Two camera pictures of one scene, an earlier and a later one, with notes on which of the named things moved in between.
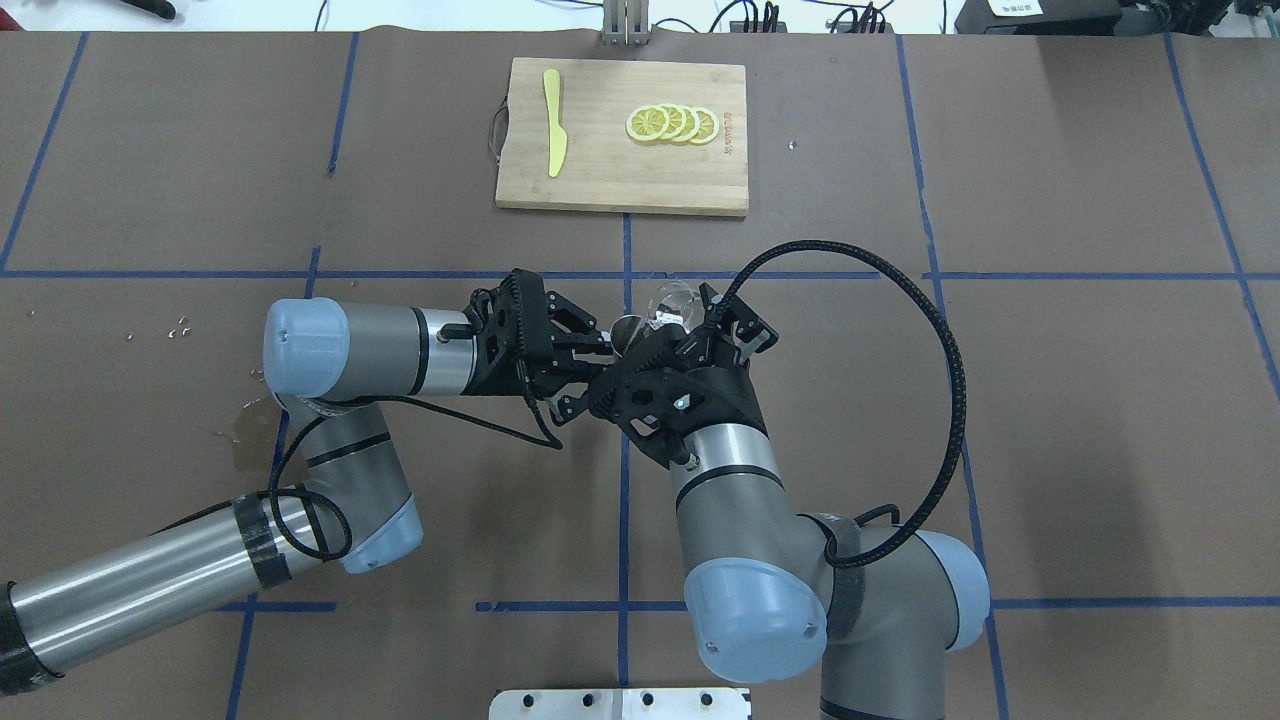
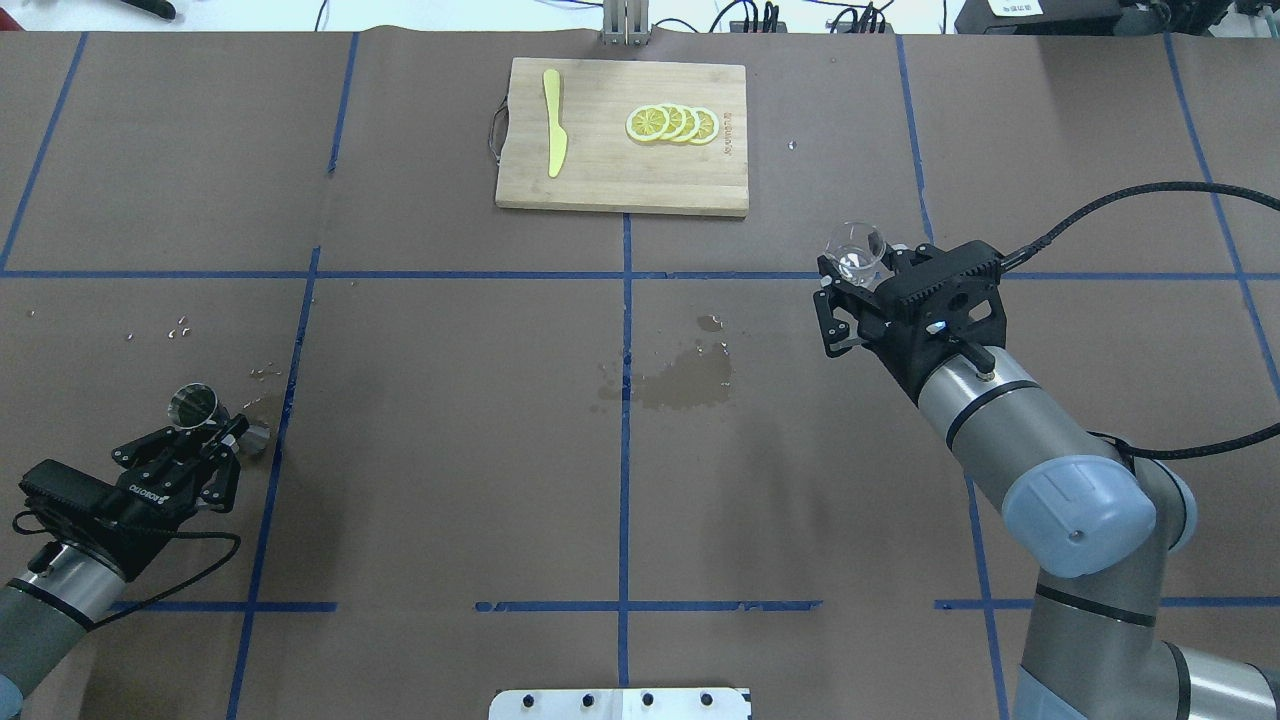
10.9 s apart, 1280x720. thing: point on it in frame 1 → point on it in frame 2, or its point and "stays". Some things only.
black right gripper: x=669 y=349 → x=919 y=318
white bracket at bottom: x=619 y=704 stays
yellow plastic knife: x=557 y=137 stays
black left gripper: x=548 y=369 → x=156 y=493
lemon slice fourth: x=708 y=125 stays
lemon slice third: x=692 y=126 stays
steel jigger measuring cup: x=623 y=331 → x=195 y=405
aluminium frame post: x=625 y=23 stays
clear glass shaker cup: x=675 y=302 → x=856 y=251
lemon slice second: x=676 y=123 stays
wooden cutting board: x=606 y=170 stays
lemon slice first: x=647 y=123 stays
